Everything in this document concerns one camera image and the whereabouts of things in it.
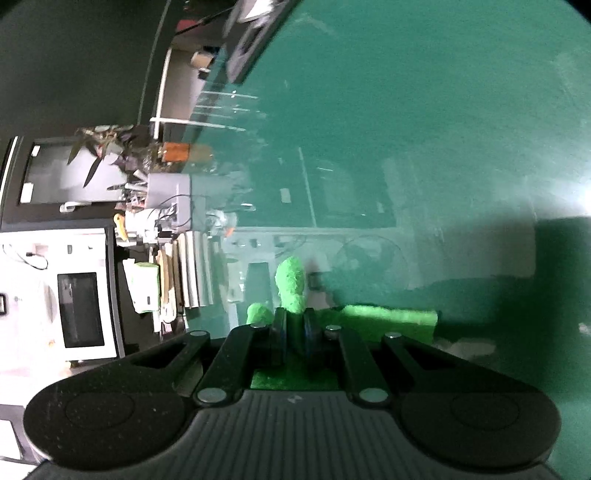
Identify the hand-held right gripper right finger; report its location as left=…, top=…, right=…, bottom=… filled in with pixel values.
left=302, top=309, right=467, bottom=407

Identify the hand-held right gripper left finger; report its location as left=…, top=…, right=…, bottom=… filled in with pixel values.
left=129, top=308, right=289, bottom=407

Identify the bright green cloth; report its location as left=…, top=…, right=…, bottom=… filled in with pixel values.
left=245, top=256, right=439, bottom=391

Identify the stack of books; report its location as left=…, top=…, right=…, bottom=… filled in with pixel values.
left=157, top=230, right=215, bottom=311

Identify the green white box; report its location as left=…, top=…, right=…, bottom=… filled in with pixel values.
left=122, top=260, right=163, bottom=315

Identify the grey desk organizer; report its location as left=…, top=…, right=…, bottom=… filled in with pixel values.
left=147, top=173, right=194, bottom=232

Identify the white charger box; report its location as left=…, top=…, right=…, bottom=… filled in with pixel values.
left=124, top=208, right=163, bottom=241

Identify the orange jar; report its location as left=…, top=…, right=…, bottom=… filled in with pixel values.
left=161, top=142, right=191, bottom=163

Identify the potted plant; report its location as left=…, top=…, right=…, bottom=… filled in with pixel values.
left=68, top=124, right=151, bottom=191

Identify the white microwave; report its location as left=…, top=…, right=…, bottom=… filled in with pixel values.
left=0, top=226, right=126, bottom=370

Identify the dark glass-door cabinet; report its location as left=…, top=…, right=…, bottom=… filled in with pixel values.
left=0, top=136, right=117, bottom=227

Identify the black monitor stand base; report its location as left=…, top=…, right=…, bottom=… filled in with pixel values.
left=222, top=0, right=303, bottom=85

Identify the black curved monitor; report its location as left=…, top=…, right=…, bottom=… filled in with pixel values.
left=0, top=0, right=171, bottom=139

